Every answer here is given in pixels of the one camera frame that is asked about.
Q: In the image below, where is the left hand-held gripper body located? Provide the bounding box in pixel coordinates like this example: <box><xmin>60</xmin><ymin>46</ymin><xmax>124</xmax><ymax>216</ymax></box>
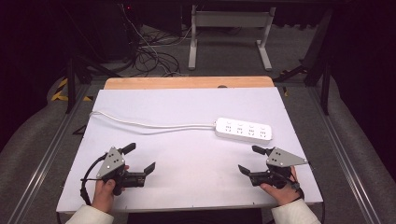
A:
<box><xmin>95</xmin><ymin>146</ymin><xmax>148</xmax><ymax>197</ymax></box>

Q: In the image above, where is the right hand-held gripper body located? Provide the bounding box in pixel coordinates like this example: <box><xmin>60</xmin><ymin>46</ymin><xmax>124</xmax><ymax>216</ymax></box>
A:
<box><xmin>248</xmin><ymin>147</ymin><xmax>309</xmax><ymax>189</ymax></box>

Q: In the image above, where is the person's left hand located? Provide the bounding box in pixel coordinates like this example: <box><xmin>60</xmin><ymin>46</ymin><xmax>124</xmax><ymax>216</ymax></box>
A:
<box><xmin>91</xmin><ymin>164</ymin><xmax>131</xmax><ymax>215</ymax></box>

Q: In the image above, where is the person's right hand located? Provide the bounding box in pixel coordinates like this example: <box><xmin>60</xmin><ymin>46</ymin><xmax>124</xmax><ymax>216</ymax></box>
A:
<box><xmin>259</xmin><ymin>166</ymin><xmax>304</xmax><ymax>207</ymax></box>

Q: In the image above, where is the white power strip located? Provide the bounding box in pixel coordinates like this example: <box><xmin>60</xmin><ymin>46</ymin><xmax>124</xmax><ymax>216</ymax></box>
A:
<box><xmin>214</xmin><ymin>117</ymin><xmax>274</xmax><ymax>145</ymax></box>

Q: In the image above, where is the white table sheet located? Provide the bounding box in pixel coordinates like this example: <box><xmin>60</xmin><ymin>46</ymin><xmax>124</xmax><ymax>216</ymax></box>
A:
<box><xmin>55</xmin><ymin>86</ymin><xmax>324</xmax><ymax>215</ymax></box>

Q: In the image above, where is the black metal stand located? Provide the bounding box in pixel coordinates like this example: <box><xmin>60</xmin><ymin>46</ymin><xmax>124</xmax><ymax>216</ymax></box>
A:
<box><xmin>273</xmin><ymin>8</ymin><xmax>333</xmax><ymax>117</ymax></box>
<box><xmin>64</xmin><ymin>55</ymin><xmax>123</xmax><ymax>115</ymax></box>

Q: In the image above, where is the yellow black hazard tape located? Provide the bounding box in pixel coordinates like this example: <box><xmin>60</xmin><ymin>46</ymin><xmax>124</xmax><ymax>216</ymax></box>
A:
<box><xmin>50</xmin><ymin>77</ymin><xmax>94</xmax><ymax>103</ymax></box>

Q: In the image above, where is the dark equipment box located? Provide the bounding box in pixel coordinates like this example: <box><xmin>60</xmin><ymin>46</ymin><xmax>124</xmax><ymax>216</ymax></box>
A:
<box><xmin>88</xmin><ymin>2</ymin><xmax>143</xmax><ymax>62</ymax></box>

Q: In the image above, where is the white power strip cable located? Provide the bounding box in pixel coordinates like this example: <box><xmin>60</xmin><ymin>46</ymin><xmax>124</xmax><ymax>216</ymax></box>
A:
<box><xmin>89</xmin><ymin>109</ymin><xmax>218</xmax><ymax>131</ymax></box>

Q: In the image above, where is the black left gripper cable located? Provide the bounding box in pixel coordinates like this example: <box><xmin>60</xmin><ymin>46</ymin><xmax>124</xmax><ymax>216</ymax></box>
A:
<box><xmin>79</xmin><ymin>153</ymin><xmax>108</xmax><ymax>207</ymax></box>

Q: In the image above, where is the aluminium floor rail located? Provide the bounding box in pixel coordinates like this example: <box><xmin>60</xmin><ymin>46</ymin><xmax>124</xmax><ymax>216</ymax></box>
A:
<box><xmin>306</xmin><ymin>86</ymin><xmax>383</xmax><ymax>224</ymax></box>
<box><xmin>6</xmin><ymin>83</ymin><xmax>92</xmax><ymax>224</ymax></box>

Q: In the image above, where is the black floor cable bundle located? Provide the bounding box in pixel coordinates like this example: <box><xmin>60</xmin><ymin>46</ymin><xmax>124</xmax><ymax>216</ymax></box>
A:
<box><xmin>122</xmin><ymin>18</ymin><xmax>195</xmax><ymax>78</ymax></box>

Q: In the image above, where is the white floor cable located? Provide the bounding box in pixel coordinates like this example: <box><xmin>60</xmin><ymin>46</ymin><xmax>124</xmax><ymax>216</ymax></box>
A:
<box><xmin>120</xmin><ymin>3</ymin><xmax>188</xmax><ymax>77</ymax></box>

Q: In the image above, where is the white metal desk frame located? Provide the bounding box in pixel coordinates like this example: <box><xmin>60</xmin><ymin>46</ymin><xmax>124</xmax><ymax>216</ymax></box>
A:
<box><xmin>188</xmin><ymin>4</ymin><xmax>277</xmax><ymax>72</ymax></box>

